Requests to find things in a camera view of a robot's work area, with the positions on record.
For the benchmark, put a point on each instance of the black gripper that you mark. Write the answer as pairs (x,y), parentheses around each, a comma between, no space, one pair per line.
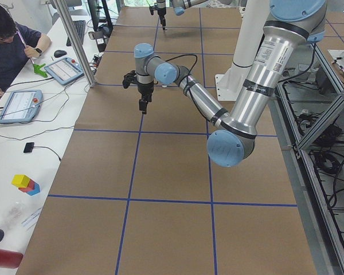
(161,12)
(145,89)

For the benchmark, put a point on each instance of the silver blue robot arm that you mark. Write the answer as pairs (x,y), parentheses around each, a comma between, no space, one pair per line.
(179,7)
(270,32)

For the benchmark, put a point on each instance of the black keyboard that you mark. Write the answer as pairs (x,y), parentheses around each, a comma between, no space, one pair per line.
(80,27)

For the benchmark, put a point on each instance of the far teach pendant tablet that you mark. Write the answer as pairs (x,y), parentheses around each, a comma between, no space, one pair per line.
(64,70)

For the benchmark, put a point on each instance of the teach pendant tablet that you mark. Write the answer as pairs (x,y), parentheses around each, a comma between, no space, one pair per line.
(21,107)
(64,70)

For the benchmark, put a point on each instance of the brown paper table mat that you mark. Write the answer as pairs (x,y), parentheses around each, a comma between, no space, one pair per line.
(137,194)

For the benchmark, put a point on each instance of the black computer mouse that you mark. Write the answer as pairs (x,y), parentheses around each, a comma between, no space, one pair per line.
(59,53)

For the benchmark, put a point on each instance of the green plastic tool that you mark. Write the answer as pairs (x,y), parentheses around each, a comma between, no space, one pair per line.
(37,69)

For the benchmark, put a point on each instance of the near teach pendant tablet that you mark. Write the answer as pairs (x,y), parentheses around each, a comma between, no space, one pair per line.
(21,107)

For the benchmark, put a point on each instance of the small black puck device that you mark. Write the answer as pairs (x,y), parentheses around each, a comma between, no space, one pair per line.
(28,147)

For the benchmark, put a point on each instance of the seated person in navy shirt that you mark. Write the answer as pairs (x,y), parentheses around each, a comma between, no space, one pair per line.
(18,43)

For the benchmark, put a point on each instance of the stacked coloured toy blocks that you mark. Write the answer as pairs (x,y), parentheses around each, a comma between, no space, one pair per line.
(25,184)

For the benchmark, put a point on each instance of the red cylinder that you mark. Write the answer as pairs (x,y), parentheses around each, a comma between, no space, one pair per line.
(10,259)

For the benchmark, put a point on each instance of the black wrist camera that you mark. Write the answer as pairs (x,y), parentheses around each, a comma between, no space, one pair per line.
(129,78)
(153,8)

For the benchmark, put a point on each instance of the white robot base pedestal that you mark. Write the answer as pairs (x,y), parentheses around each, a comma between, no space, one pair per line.
(228,85)

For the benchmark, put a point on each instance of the aluminium frame post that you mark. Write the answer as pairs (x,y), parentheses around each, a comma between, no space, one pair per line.
(67,21)

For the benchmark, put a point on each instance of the aluminium frame rack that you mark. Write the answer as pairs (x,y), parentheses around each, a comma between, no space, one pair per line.
(308,113)

